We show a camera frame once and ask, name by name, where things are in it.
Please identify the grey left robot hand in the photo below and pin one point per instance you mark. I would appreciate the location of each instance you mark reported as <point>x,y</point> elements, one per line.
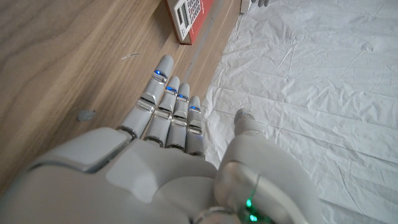
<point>260,2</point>

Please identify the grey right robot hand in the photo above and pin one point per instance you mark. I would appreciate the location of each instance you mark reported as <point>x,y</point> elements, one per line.
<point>155,174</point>

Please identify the white calculator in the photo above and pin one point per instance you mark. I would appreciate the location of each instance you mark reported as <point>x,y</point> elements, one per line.
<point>186,15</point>

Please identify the red book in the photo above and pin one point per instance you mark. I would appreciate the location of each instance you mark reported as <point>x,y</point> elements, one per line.
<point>202,18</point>

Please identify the white backdrop cloth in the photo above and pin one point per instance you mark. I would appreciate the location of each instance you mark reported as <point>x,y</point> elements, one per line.
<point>311,93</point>

